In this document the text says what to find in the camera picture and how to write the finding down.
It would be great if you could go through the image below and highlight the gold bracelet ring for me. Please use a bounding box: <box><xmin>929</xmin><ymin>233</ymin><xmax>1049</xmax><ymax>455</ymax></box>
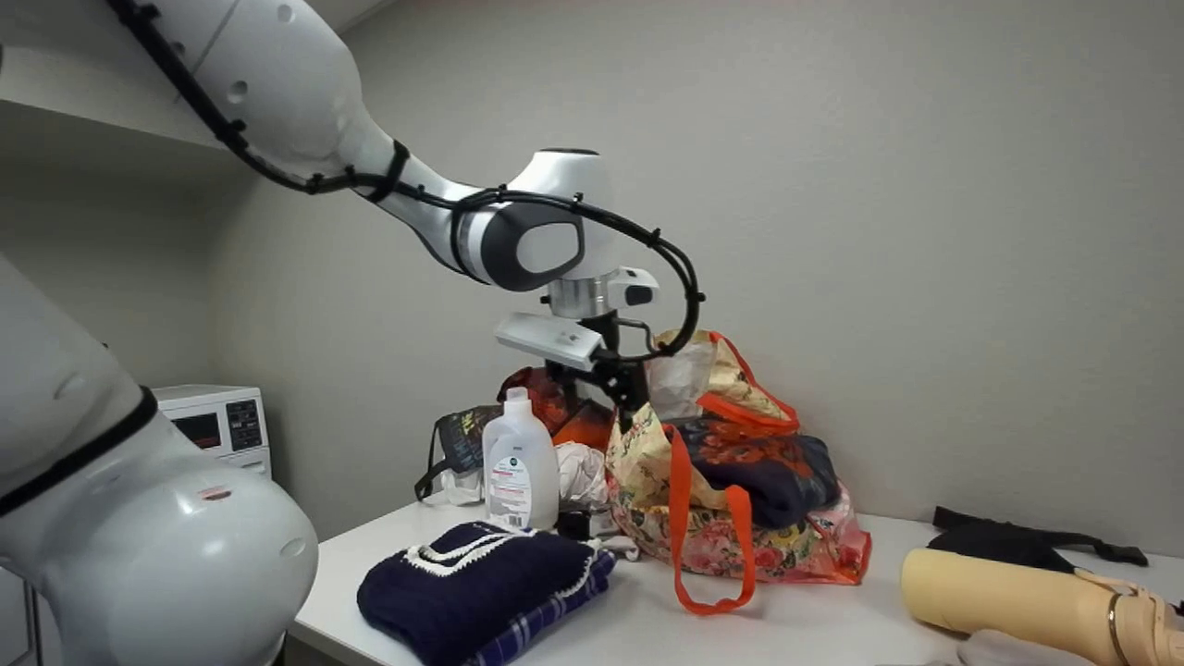
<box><xmin>1104</xmin><ymin>587</ymin><xmax>1134</xmax><ymax>666</ymax></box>

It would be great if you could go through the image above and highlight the black tote bag colourful text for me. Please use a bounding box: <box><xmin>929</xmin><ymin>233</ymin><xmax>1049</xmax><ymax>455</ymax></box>
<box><xmin>411</xmin><ymin>405</ymin><xmax>504</xmax><ymax>502</ymax></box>

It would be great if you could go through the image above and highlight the dark navy garment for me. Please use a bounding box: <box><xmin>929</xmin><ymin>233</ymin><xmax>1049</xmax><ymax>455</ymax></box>
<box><xmin>676</xmin><ymin>416</ymin><xmax>849</xmax><ymax>532</ymax></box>

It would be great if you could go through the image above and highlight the blue plaid shirt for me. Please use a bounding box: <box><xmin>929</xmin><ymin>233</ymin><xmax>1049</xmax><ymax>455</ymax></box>
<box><xmin>458</xmin><ymin>549</ymin><xmax>623</xmax><ymax>666</ymax></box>

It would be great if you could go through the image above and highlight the white crumpled cloth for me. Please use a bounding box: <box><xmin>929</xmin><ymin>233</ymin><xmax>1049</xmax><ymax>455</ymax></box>
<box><xmin>552</xmin><ymin>439</ymin><xmax>620</xmax><ymax>512</ymax></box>

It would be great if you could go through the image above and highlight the black cloth strip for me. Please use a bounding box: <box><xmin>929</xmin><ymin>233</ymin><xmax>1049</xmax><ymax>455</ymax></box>
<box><xmin>927</xmin><ymin>502</ymin><xmax>1154</xmax><ymax>575</ymax></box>

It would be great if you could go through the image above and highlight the beige rolled cylinder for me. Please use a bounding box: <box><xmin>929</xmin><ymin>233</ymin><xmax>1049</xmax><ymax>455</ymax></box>
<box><xmin>901</xmin><ymin>546</ymin><xmax>1184</xmax><ymax>666</ymax></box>

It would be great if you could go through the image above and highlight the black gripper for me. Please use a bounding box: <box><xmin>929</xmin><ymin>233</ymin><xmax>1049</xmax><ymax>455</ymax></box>
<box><xmin>590</xmin><ymin>321</ymin><xmax>657</xmax><ymax>428</ymax></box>

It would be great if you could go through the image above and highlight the navy sweater with white trim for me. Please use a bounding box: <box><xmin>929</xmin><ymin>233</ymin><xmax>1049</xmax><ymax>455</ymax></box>
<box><xmin>354</xmin><ymin>517</ymin><xmax>600</xmax><ymax>666</ymax></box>

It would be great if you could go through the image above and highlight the red paper bag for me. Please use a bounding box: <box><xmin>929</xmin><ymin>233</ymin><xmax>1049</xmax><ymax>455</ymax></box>
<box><xmin>495</xmin><ymin>362</ymin><xmax>620</xmax><ymax>453</ymax></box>

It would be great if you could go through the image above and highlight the floral bag with orange handles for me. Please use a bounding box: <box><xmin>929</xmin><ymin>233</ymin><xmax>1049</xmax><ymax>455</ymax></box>
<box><xmin>605</xmin><ymin>331</ymin><xmax>879</xmax><ymax>618</ymax></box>

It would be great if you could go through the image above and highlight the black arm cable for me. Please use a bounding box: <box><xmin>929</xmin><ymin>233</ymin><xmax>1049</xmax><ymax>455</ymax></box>
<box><xmin>107</xmin><ymin>0</ymin><xmax>707</xmax><ymax>374</ymax></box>

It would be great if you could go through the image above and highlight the white detergent jug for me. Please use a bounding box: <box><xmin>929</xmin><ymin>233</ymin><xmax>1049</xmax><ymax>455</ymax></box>
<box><xmin>477</xmin><ymin>384</ymin><xmax>568</xmax><ymax>538</ymax></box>

